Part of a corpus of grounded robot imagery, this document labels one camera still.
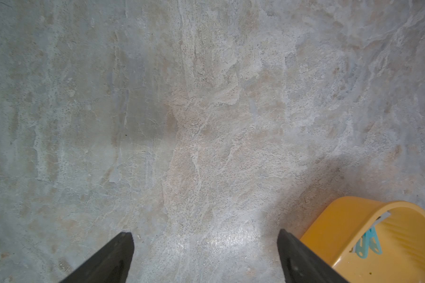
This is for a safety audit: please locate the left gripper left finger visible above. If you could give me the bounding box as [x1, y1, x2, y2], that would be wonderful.
[62, 232, 135, 283]

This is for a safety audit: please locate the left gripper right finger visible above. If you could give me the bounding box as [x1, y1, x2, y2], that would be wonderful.
[277, 229, 347, 283]

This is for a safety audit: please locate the yellow plastic storage box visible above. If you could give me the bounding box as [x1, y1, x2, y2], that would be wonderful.
[301, 196, 425, 283]

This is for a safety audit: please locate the teal clothespin in box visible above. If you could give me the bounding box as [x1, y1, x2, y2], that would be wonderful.
[352, 226, 383, 259]

